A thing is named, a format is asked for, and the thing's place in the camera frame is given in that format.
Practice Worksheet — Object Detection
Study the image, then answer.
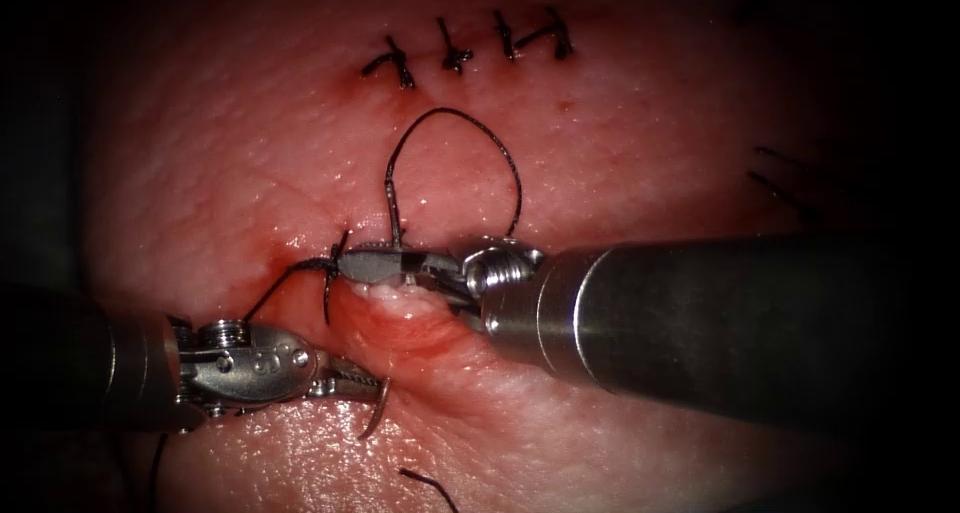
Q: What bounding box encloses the tissue pad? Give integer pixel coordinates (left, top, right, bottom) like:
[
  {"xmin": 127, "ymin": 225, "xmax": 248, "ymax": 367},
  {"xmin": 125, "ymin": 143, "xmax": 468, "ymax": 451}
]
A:
[{"xmin": 74, "ymin": 0, "xmax": 901, "ymax": 513}]

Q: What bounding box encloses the short black thread piece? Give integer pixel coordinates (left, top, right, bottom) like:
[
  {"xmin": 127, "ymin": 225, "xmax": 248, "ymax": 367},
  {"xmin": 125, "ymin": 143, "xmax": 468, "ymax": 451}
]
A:
[{"xmin": 396, "ymin": 466, "xmax": 460, "ymax": 513}]

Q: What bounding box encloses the left arm needle driver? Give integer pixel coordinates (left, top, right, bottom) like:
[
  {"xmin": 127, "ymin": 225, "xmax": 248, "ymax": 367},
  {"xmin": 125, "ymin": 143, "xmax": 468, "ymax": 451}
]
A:
[{"xmin": 168, "ymin": 317, "xmax": 336, "ymax": 419}]

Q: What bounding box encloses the left arm needle driver jaw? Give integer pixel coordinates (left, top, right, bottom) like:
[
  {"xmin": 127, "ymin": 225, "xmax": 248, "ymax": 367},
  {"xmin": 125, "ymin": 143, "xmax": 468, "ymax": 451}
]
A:
[
  {"xmin": 326, "ymin": 354, "xmax": 382, "ymax": 388},
  {"xmin": 308, "ymin": 377, "xmax": 387, "ymax": 406}
]

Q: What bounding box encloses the right arm needle driver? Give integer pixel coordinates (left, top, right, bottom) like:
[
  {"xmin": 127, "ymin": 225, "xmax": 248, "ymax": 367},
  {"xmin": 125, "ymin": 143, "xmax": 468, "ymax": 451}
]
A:
[{"xmin": 448, "ymin": 235, "xmax": 549, "ymax": 328}]

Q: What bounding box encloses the curved steel needle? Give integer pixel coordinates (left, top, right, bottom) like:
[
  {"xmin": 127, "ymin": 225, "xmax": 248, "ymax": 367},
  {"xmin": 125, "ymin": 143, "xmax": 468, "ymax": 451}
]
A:
[{"xmin": 356, "ymin": 376, "xmax": 393, "ymax": 442}]

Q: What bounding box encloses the right arm needle driver jaw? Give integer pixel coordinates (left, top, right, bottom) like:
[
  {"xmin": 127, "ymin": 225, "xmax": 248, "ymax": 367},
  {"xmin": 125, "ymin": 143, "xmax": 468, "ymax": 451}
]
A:
[
  {"xmin": 336, "ymin": 244, "xmax": 456, "ymax": 285},
  {"xmin": 408, "ymin": 271, "xmax": 475, "ymax": 310}
]

